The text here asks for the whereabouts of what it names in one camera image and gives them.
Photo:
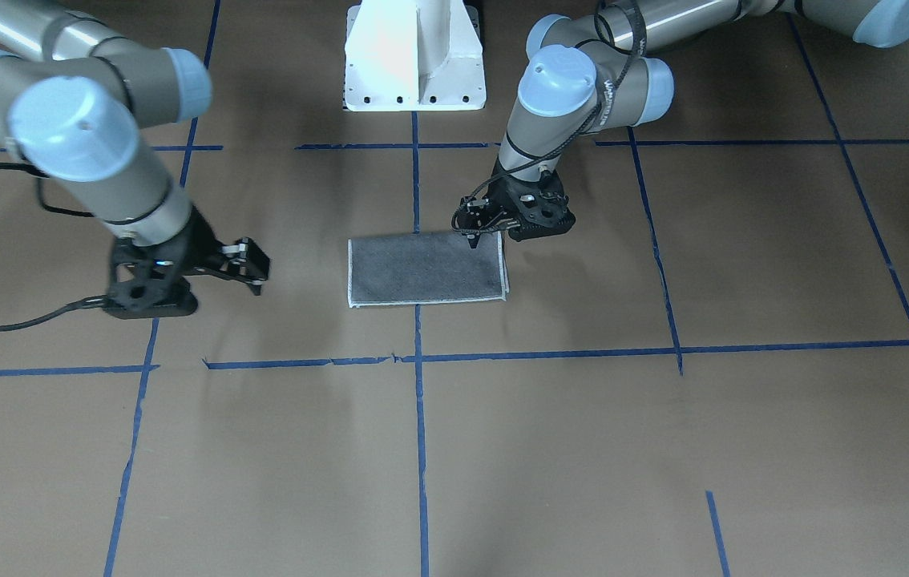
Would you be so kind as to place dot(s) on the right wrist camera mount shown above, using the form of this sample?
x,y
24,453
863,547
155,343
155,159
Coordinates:
x,y
145,290

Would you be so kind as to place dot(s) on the pink towel grey back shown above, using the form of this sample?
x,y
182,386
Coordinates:
x,y
425,269

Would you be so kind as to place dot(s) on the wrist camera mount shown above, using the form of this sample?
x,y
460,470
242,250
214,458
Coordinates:
x,y
145,290
540,214

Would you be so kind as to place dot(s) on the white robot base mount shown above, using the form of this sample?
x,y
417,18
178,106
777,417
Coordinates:
x,y
414,56

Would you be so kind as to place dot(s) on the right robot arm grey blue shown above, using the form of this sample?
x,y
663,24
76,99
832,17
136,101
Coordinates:
x,y
75,96

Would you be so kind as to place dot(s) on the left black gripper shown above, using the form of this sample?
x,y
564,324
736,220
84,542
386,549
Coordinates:
x,y
479,219

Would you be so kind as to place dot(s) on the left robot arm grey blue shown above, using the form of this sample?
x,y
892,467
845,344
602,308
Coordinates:
x,y
589,74

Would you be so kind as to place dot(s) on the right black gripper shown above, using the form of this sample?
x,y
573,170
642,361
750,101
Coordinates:
x,y
199,240

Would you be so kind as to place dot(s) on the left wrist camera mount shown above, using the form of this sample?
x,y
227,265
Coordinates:
x,y
540,214

